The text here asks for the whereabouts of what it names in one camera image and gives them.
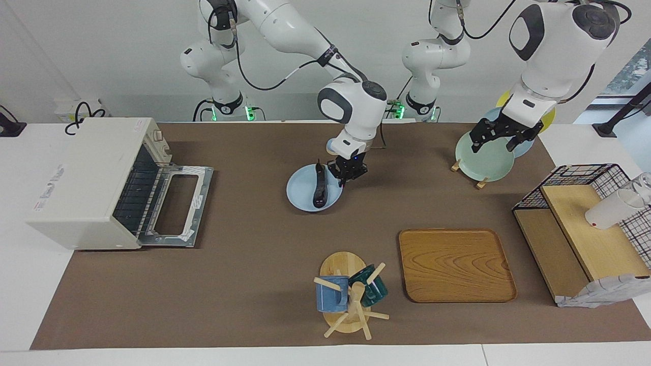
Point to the wooden serving tray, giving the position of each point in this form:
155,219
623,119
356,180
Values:
457,264

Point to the beige toaster oven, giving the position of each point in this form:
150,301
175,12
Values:
81,183

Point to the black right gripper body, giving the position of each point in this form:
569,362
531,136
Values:
350,168

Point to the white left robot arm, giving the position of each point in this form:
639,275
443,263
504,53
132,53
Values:
554,56

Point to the wooden mug tree stand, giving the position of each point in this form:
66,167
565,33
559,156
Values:
342,264

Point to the yellow plate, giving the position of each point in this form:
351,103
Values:
549,119

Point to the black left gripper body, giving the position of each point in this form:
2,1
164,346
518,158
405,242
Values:
508,127

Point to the clear glass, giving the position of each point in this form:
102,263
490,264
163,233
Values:
645,188

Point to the light blue racked plate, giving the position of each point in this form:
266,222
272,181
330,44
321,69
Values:
524,147

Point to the pale green plate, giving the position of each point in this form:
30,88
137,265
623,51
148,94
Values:
483,160

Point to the blue mug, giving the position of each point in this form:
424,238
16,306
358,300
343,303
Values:
330,297

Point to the black stand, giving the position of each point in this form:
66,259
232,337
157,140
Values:
623,114

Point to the dark purple eggplant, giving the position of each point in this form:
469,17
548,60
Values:
320,188

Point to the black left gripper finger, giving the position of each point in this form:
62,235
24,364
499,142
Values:
512,144
477,141

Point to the wooden plate rack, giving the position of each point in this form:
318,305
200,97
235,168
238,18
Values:
482,183

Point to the brown table mat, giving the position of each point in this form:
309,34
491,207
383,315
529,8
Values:
244,284

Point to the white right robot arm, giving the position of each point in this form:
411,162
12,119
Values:
356,112

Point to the dark green mug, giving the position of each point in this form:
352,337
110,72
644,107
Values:
374,292

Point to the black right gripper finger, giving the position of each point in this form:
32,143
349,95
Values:
348,182
338,179

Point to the black clamp mount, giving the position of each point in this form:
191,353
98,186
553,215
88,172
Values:
10,128

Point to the white cup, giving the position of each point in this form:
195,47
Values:
608,213

